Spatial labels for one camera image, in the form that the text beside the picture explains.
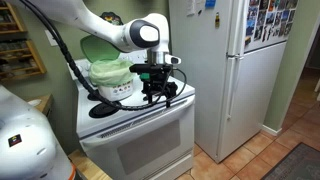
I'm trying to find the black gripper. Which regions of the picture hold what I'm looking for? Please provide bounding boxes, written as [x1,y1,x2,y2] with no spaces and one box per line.
[141,70,179,109]

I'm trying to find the white compost bin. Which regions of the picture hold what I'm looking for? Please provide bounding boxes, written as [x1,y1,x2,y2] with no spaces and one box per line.
[96,78,136,102]

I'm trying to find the green bin lid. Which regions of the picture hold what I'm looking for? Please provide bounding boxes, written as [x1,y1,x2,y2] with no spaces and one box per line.
[79,34,121,64]

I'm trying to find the white refrigerator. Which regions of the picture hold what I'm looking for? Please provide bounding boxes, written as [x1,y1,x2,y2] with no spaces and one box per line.
[168,0,299,164]

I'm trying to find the large black coil burner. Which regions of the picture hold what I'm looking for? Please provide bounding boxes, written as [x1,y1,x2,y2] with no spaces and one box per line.
[88,101,121,119]

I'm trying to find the white electric stove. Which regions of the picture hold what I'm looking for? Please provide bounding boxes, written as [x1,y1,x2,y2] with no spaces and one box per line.
[66,49,197,180]

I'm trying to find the small black coil burner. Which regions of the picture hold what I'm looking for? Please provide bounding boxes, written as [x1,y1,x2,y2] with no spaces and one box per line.
[87,90,101,102]

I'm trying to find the yellow fridge magnet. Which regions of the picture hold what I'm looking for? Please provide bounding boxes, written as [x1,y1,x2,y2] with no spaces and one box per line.
[214,12,221,29]

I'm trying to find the white paper note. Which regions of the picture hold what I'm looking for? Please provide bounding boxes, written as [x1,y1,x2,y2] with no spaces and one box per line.
[185,0,205,17]

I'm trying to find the light wooden robot platform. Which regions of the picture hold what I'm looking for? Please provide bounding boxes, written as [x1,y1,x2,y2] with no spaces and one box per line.
[68,149,113,180]

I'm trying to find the blue fridge magnet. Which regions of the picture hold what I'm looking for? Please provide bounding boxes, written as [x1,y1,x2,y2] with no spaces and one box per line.
[204,0,217,9]

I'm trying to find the small wooden side counter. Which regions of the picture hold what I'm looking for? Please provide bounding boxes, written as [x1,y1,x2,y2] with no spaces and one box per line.
[26,93,54,116]

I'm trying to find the photo magnet collage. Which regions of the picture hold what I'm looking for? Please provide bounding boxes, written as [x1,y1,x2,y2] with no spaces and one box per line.
[244,0,299,48]

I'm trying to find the patterned floor rug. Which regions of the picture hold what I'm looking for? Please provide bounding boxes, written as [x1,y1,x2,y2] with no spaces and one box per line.
[260,142,320,180]

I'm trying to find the white oven door handle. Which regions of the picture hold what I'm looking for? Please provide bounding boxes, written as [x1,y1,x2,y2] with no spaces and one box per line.
[79,94,196,149]

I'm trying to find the white fridge door handle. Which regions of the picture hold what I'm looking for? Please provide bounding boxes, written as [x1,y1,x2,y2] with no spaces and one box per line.
[225,54,242,121]

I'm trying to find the white freezer door handle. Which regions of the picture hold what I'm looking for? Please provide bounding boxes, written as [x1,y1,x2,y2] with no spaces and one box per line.
[227,0,246,57]

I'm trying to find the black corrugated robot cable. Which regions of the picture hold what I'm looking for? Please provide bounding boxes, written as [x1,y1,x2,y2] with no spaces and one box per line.
[19,0,188,113]

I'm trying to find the white light switch plate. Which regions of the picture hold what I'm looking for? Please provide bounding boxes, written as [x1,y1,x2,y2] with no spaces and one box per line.
[44,29,60,47]

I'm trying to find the wooden wall spice rack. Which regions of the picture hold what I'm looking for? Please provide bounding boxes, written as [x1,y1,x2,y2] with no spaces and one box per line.
[0,0,28,36]
[0,39,48,83]

